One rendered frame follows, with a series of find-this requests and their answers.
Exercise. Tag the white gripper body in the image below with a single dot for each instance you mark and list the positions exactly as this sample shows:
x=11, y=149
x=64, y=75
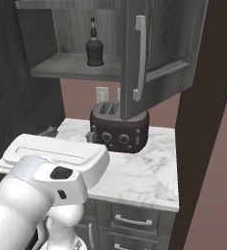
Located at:
x=69, y=156

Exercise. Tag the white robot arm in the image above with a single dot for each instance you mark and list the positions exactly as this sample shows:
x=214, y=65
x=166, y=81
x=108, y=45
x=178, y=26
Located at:
x=14, y=208

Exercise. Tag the dark tall cabinet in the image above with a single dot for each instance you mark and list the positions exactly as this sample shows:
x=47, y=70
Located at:
x=17, y=107

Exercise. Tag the grey base cabinet door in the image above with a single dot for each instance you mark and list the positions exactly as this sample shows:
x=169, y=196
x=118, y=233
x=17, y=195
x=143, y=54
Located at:
x=82, y=232

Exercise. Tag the dark liquor bottle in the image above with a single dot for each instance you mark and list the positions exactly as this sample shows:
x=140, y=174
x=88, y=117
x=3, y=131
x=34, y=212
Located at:
x=94, y=49

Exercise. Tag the dark brown toaster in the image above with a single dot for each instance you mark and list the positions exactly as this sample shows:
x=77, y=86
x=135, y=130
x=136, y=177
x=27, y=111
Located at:
x=122, y=133

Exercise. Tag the grey drawer front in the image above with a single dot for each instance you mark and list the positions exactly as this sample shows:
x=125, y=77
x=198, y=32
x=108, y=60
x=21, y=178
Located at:
x=135, y=239
x=135, y=211

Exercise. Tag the white wall outlet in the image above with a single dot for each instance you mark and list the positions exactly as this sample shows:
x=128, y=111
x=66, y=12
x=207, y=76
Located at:
x=101, y=94
x=118, y=94

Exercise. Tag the grey wall cabinet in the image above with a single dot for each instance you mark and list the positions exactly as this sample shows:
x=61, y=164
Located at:
x=69, y=66

